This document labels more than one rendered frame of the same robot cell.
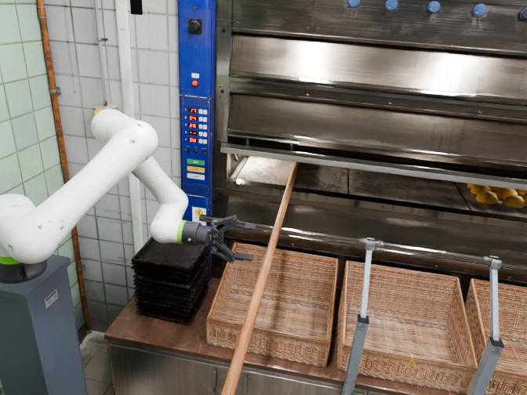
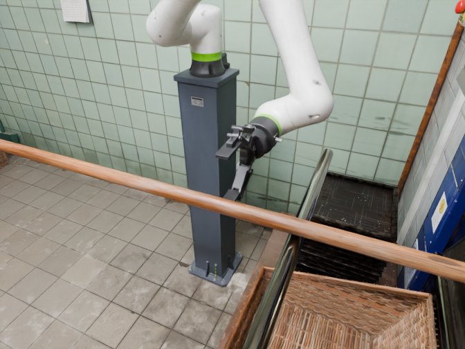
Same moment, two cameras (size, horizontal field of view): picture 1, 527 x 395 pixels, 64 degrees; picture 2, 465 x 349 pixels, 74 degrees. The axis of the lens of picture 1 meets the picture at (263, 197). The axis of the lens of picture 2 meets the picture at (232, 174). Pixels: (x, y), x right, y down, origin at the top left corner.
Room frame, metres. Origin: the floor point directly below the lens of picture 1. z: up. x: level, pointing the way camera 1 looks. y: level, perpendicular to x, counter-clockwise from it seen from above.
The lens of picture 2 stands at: (1.52, -0.49, 1.58)
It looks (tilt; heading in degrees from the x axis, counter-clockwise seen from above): 34 degrees down; 105
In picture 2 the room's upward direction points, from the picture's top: straight up
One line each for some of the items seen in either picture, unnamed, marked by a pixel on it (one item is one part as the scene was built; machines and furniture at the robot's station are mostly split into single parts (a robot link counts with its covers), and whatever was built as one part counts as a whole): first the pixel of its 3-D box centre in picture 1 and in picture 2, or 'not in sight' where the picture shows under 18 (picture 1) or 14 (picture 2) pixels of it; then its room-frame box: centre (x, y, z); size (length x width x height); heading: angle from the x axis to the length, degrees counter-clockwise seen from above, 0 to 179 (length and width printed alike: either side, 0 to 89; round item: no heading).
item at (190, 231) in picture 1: (193, 233); (261, 136); (1.40, 0.26, 1.19); 0.12 x 0.06 x 0.09; 172
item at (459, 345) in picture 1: (401, 320); not in sight; (1.53, -0.68, 0.72); 0.56 x 0.49 x 0.28; 82
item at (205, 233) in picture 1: (211, 236); (250, 148); (1.39, 0.19, 1.19); 0.09 x 0.07 x 0.08; 82
